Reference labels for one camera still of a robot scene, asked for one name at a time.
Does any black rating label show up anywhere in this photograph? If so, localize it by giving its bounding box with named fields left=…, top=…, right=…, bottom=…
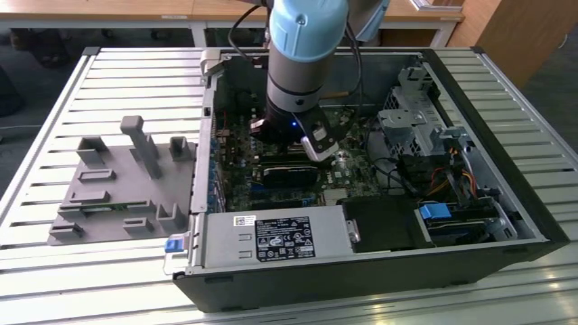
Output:
left=255, top=215, right=316, bottom=262

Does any green motherboard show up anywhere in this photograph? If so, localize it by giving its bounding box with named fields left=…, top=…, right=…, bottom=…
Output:
left=214, top=108, right=384, bottom=213

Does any small silver heatsink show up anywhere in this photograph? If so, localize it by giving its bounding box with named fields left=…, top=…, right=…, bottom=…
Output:
left=323, top=188, right=351, bottom=204

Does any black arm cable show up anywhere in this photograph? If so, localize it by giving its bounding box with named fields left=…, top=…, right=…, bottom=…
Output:
left=342, top=25, right=364, bottom=109

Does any blue case latch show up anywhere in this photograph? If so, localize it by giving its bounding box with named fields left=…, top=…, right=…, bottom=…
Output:
left=164, top=233, right=188, bottom=254

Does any grey parts rack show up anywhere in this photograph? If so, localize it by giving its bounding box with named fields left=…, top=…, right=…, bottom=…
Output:
left=47, top=114, right=200, bottom=247

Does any blue disk carrier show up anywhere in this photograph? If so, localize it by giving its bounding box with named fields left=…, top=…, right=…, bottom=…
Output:
left=418, top=202, right=451, bottom=223

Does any black graphics card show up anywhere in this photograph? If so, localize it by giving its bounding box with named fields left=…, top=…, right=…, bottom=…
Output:
left=262, top=165, right=320, bottom=190

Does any silver power supply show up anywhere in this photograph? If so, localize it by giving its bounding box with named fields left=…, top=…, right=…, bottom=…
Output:
left=200, top=204, right=356, bottom=268

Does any perforated metal drive cage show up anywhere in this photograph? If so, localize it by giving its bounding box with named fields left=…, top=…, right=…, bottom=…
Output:
left=376, top=66, right=468, bottom=158

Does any wooden desk white frame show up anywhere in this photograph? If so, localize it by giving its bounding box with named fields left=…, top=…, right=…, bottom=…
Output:
left=191, top=0, right=466, bottom=48
left=0, top=0, right=203, bottom=48

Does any white camera on black bracket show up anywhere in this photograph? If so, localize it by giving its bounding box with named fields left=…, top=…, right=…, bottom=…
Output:
left=298, top=108, right=354, bottom=162

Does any black looped cable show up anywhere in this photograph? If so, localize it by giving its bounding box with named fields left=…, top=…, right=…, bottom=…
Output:
left=367, top=157, right=420, bottom=197

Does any brown wooden cabinet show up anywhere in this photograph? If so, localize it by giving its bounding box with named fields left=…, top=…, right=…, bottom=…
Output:
left=446, top=0, right=578, bottom=89

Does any yellow orange wire bundle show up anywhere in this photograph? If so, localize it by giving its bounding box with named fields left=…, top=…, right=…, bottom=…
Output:
left=423, top=148, right=479, bottom=197

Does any black plastic bay cover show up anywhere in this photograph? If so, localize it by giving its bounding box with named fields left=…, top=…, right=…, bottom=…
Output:
left=338, top=196, right=434, bottom=254

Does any black PC case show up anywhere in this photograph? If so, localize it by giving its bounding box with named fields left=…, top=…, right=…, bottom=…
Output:
left=172, top=46, right=571, bottom=313

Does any silver case handle bracket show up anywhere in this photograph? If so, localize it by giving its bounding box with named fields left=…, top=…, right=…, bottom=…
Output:
left=197, top=49, right=232, bottom=78

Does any white latch RAM slot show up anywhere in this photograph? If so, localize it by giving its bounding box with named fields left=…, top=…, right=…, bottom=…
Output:
left=259, top=157, right=312, bottom=165

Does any white tray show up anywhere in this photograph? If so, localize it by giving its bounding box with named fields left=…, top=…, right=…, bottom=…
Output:
left=408, top=0, right=466, bottom=9

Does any green RAM stick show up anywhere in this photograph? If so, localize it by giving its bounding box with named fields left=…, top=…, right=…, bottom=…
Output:
left=80, top=202, right=149, bottom=214

